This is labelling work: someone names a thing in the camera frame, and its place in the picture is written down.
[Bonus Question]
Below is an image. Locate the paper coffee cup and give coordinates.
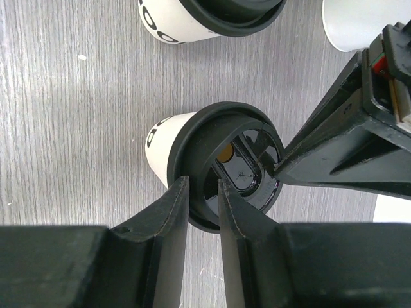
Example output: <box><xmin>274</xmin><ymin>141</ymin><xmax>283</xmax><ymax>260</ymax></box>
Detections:
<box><xmin>138</xmin><ymin>0</ymin><xmax>220</xmax><ymax>45</ymax></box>
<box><xmin>145</xmin><ymin>112</ymin><xmax>195</xmax><ymax>188</ymax></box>

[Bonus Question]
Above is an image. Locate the white straw holder cup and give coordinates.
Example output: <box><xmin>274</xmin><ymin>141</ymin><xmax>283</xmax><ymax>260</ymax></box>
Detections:
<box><xmin>322</xmin><ymin>0</ymin><xmax>410</xmax><ymax>52</ymax></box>

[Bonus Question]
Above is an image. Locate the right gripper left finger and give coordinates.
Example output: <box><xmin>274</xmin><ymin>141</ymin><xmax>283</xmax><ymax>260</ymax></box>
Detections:
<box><xmin>1</xmin><ymin>177</ymin><xmax>189</xmax><ymax>307</ymax></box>

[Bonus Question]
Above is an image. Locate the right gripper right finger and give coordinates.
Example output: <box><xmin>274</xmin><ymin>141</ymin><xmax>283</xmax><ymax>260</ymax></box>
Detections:
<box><xmin>218</xmin><ymin>180</ymin><xmax>410</xmax><ymax>307</ymax></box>

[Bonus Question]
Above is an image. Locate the black lid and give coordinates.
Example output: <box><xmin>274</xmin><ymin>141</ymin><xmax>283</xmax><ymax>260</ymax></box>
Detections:
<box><xmin>167</xmin><ymin>101</ymin><xmax>284</xmax><ymax>234</ymax></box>
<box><xmin>180</xmin><ymin>0</ymin><xmax>286</xmax><ymax>37</ymax></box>

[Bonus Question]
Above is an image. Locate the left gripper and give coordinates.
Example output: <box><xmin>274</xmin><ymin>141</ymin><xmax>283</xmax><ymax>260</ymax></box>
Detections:
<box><xmin>275</xmin><ymin>22</ymin><xmax>410</xmax><ymax>198</ymax></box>

